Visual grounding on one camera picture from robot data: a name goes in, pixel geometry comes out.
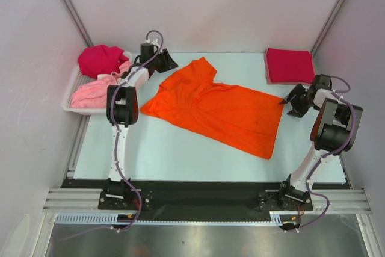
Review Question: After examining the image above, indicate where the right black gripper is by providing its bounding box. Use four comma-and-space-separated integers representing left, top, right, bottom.
280, 84, 316, 118

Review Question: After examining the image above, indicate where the folded red t shirt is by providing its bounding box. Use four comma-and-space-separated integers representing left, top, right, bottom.
266, 48, 317, 85

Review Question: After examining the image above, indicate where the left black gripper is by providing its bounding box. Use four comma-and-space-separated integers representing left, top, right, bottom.
150, 49, 178, 73

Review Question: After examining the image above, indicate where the white plastic basket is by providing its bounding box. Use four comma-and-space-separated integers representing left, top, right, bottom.
62, 50, 133, 115

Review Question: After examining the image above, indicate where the orange t shirt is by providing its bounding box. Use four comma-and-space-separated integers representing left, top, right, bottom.
140, 57, 283, 159

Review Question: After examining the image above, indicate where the crumpled pink t shirt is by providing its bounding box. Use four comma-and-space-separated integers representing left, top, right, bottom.
71, 60, 132, 109

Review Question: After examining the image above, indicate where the aluminium frame rail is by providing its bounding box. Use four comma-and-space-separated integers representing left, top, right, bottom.
43, 188, 371, 214

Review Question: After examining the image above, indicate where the white slotted cable duct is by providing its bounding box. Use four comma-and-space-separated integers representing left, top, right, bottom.
55, 212, 298, 226

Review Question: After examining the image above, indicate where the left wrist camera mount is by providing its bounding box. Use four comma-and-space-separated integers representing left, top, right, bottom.
145, 38, 161, 47

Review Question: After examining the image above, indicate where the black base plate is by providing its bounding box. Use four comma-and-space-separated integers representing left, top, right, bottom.
60, 178, 313, 222

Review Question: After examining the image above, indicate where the crumpled magenta t shirt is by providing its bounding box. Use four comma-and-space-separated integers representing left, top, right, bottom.
78, 45, 131, 79

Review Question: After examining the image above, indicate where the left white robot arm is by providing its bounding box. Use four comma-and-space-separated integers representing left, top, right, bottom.
100, 41, 178, 209

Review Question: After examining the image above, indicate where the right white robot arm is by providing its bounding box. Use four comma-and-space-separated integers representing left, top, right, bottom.
277, 74, 363, 209

